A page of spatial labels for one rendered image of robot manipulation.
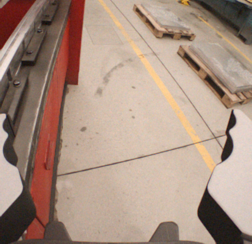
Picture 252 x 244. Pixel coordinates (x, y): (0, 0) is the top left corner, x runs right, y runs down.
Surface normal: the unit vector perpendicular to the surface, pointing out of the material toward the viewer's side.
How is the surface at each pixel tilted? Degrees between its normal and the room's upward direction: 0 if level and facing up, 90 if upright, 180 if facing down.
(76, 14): 90
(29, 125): 0
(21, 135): 0
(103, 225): 0
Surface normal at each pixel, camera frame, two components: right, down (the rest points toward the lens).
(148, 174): 0.21, -0.63
